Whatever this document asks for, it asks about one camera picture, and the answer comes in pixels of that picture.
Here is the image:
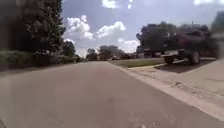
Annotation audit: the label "pale concrete kerb strip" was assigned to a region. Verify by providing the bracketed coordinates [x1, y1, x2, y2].
[108, 61, 224, 122]

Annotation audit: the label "low green hedge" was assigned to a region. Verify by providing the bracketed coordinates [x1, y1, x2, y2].
[0, 49, 81, 70]

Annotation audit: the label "pale concrete driveway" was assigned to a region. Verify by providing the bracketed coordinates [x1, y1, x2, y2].
[128, 59, 224, 111]

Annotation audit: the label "grey asphalt road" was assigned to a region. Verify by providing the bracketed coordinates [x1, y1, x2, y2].
[0, 60, 224, 128]

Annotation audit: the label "grass lawn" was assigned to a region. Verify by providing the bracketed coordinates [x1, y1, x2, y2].
[109, 57, 166, 69]

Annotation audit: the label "large dark conifer tree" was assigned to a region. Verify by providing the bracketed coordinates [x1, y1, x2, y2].
[13, 0, 68, 56]

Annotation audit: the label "row of distant trees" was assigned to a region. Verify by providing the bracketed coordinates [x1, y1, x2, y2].
[61, 40, 138, 62]

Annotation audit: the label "dark red pickup truck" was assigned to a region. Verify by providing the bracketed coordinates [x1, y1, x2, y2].
[162, 29, 214, 66]

